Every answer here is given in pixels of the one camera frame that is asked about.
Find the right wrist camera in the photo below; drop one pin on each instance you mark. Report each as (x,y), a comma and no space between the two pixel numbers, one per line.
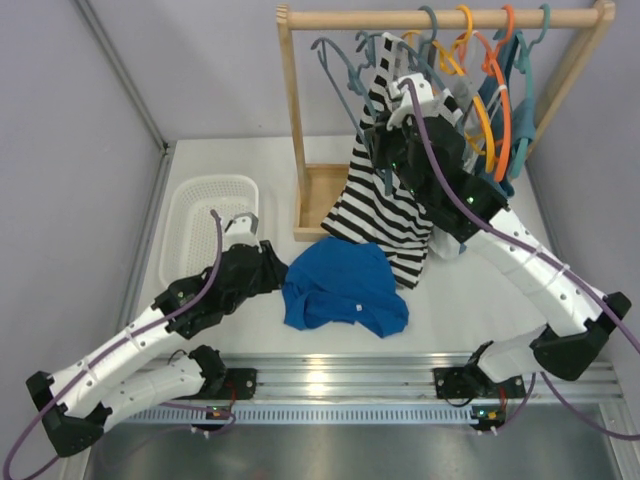
(404,93)

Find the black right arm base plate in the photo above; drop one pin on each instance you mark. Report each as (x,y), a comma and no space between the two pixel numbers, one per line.
(461,385)

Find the black white striped tank top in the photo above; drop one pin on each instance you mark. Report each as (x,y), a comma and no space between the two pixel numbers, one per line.
(364,212)

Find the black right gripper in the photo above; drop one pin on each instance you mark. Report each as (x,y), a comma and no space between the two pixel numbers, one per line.
(381,135)

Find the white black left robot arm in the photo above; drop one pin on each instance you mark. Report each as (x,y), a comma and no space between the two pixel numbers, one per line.
(81,403)

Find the wooden clothes rack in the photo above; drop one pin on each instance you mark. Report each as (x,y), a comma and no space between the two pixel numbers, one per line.
(319,185)

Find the white perforated plastic basket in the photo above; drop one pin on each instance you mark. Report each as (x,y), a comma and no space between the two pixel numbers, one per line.
(190,239)

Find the white slotted cable duct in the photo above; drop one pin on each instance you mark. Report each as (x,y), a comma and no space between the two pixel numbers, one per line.
(317,414)

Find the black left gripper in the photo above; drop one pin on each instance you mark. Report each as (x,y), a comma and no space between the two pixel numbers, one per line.
(273,266)

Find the aluminium mounting rail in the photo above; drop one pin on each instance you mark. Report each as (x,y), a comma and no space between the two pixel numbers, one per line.
(337,378)

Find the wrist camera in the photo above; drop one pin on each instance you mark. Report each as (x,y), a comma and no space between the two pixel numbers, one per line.
(404,93)
(242,229)

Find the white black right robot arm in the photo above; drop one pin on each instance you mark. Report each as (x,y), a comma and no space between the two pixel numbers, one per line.
(578,320)

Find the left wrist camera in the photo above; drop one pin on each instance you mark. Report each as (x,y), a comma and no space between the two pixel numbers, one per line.
(242,229)

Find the teal blue tank top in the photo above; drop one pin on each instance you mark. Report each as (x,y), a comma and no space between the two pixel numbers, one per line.
(477,163)

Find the yellow hanger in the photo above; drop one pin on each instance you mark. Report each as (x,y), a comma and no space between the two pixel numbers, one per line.
(477,110)

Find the grey tank top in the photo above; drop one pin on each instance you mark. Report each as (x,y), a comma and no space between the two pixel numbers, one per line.
(453,61)

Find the orange hanger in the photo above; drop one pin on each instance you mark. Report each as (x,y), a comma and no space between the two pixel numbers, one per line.
(497,167)

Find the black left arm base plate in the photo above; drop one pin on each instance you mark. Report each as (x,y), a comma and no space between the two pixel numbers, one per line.
(239,384)

